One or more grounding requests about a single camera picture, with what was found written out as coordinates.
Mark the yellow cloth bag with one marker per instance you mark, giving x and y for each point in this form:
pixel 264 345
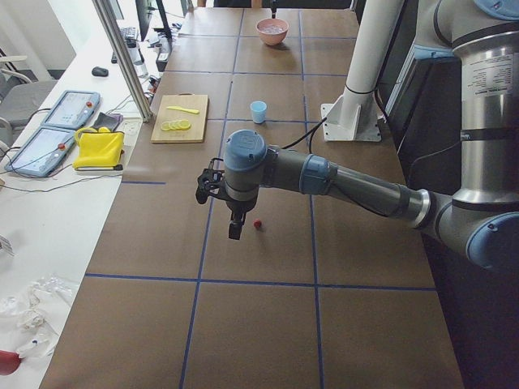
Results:
pixel 99 149

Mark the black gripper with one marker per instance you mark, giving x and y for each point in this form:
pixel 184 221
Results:
pixel 238 207

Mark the grey office chair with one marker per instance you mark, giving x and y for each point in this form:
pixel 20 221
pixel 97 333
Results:
pixel 20 98

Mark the far teach pendant tablet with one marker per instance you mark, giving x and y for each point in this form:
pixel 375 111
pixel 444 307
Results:
pixel 72 109

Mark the near teach pendant tablet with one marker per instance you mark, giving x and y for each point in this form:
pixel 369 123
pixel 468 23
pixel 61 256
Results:
pixel 42 153

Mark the crumpled plastic bags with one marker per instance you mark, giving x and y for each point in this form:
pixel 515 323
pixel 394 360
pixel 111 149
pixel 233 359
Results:
pixel 33 319

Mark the white camera post base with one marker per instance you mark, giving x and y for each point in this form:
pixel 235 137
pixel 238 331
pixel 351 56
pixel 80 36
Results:
pixel 353 117

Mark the front lemon slice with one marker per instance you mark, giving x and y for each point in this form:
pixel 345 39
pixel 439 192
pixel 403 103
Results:
pixel 165 126

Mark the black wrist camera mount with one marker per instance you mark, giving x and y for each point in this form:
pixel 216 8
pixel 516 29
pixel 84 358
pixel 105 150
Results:
pixel 210 183

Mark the pink bowl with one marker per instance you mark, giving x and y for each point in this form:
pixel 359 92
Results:
pixel 273 39

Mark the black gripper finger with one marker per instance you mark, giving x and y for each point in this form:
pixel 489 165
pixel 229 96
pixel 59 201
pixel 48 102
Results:
pixel 273 7

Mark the red object on bench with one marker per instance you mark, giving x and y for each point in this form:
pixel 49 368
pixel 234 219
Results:
pixel 9 362

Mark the bamboo cutting board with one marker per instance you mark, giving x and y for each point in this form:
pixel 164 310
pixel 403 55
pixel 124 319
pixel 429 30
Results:
pixel 195 134

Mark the aluminium frame post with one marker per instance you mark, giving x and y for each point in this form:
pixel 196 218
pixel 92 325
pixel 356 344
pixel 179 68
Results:
pixel 109 23

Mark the yellow plastic knife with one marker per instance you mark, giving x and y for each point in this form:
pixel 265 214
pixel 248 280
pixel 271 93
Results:
pixel 183 109

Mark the light blue plastic cup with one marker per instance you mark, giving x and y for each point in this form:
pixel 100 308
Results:
pixel 258 110

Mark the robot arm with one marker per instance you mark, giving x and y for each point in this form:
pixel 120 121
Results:
pixel 460 188

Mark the black computer mouse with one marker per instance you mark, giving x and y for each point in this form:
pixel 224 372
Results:
pixel 99 71

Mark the teach pendant tablet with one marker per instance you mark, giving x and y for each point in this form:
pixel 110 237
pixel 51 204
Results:
pixel 72 109
pixel 42 153

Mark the clear water bottle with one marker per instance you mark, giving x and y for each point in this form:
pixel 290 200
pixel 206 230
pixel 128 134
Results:
pixel 136 57

